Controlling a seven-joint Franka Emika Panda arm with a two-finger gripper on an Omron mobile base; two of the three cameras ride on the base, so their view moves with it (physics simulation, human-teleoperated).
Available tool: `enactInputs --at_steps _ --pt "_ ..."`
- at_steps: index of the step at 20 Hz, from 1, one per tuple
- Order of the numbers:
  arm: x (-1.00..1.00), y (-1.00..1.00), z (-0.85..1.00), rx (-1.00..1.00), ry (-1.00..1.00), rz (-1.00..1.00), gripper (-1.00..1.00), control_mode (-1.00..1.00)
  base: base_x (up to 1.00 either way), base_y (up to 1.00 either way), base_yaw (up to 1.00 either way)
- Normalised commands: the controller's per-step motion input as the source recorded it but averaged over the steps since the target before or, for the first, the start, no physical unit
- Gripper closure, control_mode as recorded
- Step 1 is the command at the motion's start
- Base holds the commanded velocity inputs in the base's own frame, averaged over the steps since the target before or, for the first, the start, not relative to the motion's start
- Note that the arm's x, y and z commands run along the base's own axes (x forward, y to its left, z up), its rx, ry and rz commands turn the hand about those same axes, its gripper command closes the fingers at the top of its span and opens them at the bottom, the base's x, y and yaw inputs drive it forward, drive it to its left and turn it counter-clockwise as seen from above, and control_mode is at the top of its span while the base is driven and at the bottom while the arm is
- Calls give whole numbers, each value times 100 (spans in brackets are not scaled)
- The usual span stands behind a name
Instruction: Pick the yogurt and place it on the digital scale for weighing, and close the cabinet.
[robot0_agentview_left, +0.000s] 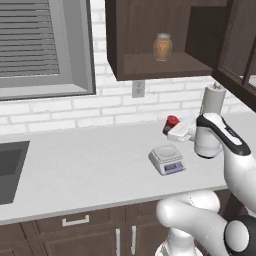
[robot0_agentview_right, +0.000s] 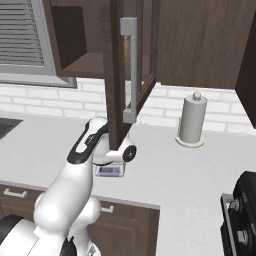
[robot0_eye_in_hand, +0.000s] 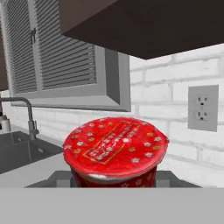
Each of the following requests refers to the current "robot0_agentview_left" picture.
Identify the grey digital scale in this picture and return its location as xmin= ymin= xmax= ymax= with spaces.
xmin=148 ymin=144 xmax=187 ymax=176

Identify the grey wall power outlet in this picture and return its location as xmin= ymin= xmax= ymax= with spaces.
xmin=131 ymin=79 xmax=146 ymax=99

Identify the white paper towel roll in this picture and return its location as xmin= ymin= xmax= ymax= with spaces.
xmin=199 ymin=81 xmax=228 ymax=118

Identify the grey window with blinds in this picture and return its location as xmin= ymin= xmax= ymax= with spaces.
xmin=0 ymin=0 xmax=97 ymax=102

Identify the dark wood base cabinet door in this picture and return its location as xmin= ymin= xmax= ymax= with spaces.
xmin=124 ymin=199 xmax=172 ymax=256
xmin=41 ymin=225 xmax=123 ymax=256
xmin=0 ymin=222 xmax=38 ymax=256

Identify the dark wood drawer front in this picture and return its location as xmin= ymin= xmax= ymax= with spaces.
xmin=34 ymin=205 xmax=127 ymax=235

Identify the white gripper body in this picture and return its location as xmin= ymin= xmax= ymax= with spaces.
xmin=166 ymin=119 xmax=192 ymax=143

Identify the white cabinet door handle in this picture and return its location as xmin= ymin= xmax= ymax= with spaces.
xmin=130 ymin=225 xmax=138 ymax=256
xmin=114 ymin=227 xmax=122 ymax=256

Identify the dark grey sink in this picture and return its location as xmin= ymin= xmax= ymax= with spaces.
xmin=0 ymin=140 xmax=31 ymax=206

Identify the dark wood wall cabinet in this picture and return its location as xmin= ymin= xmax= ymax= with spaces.
xmin=104 ymin=0 xmax=234 ymax=82

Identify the dark wood glazed cabinet door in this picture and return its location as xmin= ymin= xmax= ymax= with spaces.
xmin=211 ymin=0 xmax=256 ymax=113

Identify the white drawer handle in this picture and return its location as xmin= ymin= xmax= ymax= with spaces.
xmin=61 ymin=214 xmax=91 ymax=228

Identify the brown jar with grey lid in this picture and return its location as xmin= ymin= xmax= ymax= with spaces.
xmin=152 ymin=32 xmax=174 ymax=62

